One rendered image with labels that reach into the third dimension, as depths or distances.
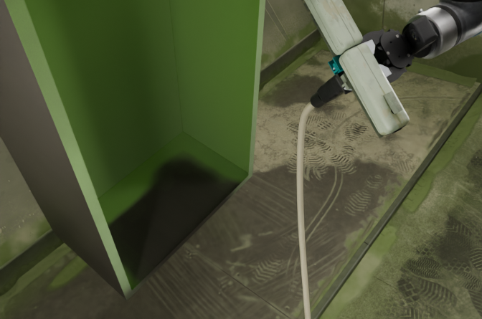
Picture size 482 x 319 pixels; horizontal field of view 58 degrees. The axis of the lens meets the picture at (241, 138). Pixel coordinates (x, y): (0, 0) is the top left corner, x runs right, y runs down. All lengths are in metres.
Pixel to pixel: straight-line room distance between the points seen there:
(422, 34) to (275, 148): 1.62
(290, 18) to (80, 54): 1.99
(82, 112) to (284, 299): 1.01
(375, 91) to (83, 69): 0.81
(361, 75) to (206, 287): 1.28
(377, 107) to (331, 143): 1.60
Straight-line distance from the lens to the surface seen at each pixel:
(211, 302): 1.80
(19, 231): 2.11
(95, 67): 1.29
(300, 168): 1.08
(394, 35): 0.86
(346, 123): 2.46
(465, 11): 0.96
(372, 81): 0.74
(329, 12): 0.76
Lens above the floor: 1.58
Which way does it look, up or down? 39 degrees down
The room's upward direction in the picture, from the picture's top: 10 degrees counter-clockwise
